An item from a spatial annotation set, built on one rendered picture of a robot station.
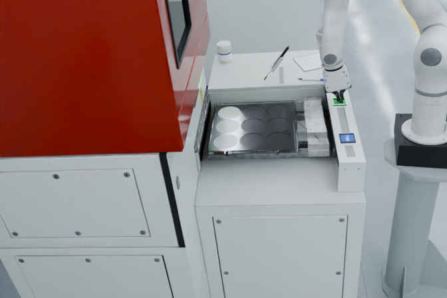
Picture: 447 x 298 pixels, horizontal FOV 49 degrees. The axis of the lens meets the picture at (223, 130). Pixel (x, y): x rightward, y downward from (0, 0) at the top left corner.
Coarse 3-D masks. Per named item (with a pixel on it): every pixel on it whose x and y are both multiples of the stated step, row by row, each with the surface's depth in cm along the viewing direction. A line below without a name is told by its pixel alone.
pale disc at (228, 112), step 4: (224, 108) 220; (228, 108) 220; (232, 108) 219; (236, 108) 219; (220, 112) 218; (224, 112) 217; (228, 112) 217; (232, 112) 217; (236, 112) 216; (220, 116) 215; (224, 116) 215; (228, 116) 214; (232, 116) 214; (236, 116) 214
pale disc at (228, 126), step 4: (224, 120) 212; (228, 120) 212; (232, 120) 211; (220, 124) 210; (224, 124) 209; (228, 124) 209; (232, 124) 209; (236, 124) 209; (216, 128) 208; (220, 128) 207; (224, 128) 207; (228, 128) 207; (232, 128) 206; (236, 128) 206; (224, 132) 205; (228, 132) 204
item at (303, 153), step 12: (216, 156) 202; (228, 156) 201; (240, 156) 201; (252, 156) 200; (264, 156) 200; (276, 156) 199; (288, 156) 199; (300, 156) 198; (312, 156) 198; (324, 156) 197
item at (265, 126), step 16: (240, 112) 216; (256, 112) 215; (272, 112) 214; (288, 112) 212; (240, 128) 206; (256, 128) 205; (272, 128) 204; (288, 128) 202; (240, 144) 196; (256, 144) 196; (272, 144) 195; (288, 144) 193
